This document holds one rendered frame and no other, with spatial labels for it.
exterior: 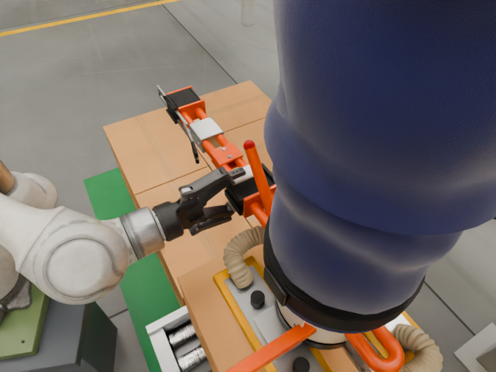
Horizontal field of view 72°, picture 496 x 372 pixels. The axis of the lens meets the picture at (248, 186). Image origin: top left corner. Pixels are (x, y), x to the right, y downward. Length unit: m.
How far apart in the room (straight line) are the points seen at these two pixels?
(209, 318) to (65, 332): 0.50
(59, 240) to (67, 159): 2.48
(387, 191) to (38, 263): 0.39
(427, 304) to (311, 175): 1.95
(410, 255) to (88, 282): 0.35
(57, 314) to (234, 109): 1.45
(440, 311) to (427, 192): 1.96
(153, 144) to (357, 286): 1.70
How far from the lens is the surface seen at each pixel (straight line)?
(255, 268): 0.75
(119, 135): 2.10
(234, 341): 0.91
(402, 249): 0.34
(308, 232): 0.37
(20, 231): 0.53
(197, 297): 0.96
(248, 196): 0.68
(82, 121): 3.27
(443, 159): 0.24
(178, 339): 1.36
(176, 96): 0.97
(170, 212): 0.67
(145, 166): 1.87
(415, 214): 0.28
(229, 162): 0.80
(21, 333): 1.28
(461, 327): 2.22
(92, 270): 0.46
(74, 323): 1.26
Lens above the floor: 1.82
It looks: 49 degrees down
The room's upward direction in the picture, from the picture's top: straight up
